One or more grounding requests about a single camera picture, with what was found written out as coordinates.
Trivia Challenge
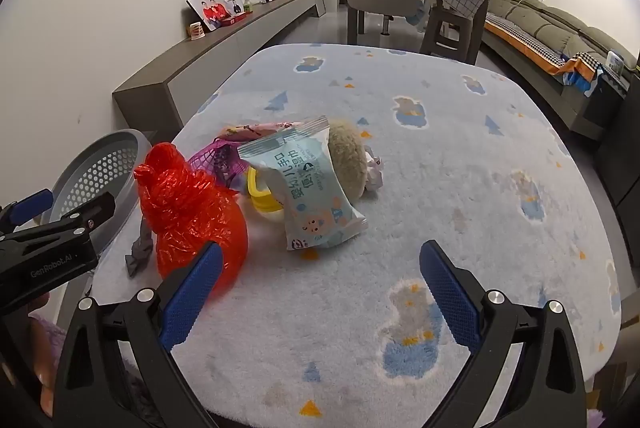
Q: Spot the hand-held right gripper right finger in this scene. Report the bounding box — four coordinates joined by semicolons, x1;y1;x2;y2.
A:
419;239;587;428

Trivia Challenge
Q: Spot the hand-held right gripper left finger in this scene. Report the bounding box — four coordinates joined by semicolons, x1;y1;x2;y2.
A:
52;242;224;428

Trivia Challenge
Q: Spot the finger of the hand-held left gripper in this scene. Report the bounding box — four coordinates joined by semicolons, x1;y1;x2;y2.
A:
30;192;117;240
0;189;55;230

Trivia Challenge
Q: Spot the grey perforated plastic basket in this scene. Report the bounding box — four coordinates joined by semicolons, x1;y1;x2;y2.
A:
50;129;153;259

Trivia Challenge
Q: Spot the grey ribbon scrap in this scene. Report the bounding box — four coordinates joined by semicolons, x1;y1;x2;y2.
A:
124;213;153;278

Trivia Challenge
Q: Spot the red plastic bag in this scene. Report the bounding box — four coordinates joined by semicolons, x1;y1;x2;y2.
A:
133;142;249;296

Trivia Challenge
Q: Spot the yellow plastic piece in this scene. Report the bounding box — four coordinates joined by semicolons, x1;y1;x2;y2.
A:
246;168;287;225

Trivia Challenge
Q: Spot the magenta plastic net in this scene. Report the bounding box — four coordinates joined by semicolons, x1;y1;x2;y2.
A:
187;135;251;196

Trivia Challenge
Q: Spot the white tissue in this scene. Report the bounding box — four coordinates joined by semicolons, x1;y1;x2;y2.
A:
364;145;386;195

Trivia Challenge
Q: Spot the light blue wet wipes packet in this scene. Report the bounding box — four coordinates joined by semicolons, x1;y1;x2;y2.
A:
237;115;369;254

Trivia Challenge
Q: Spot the pink printed snack packet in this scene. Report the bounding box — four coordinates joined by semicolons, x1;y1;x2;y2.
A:
220;120;306;144

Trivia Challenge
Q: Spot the beige round plush pad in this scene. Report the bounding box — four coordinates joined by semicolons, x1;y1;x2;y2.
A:
327;119;371;200

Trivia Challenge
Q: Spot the person's left hand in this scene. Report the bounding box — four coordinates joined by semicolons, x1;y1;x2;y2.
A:
25;350;57;415

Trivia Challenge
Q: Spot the purple fuzzy clothing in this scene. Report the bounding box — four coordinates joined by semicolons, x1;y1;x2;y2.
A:
27;314;68;354

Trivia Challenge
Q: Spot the long grey sideboard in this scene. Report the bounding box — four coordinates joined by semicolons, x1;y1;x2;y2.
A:
112;0;318;144

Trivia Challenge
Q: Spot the large family photo print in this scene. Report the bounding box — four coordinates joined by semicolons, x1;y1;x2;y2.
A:
186;0;233;31

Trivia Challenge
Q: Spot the red flat box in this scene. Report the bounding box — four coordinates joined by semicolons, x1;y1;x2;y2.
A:
220;10;253;28

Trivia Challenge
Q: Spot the dining table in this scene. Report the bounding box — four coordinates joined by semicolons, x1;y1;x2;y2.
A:
345;0;488;66

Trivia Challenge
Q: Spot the grey stool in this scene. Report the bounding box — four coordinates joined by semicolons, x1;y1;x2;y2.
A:
421;5;473;59

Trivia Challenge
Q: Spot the houndstooth orange-trimmed sofa cover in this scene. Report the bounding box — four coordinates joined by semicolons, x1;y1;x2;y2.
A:
484;15;608;81

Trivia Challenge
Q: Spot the olive green sofa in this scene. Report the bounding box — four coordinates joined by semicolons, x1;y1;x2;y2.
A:
482;0;640;141

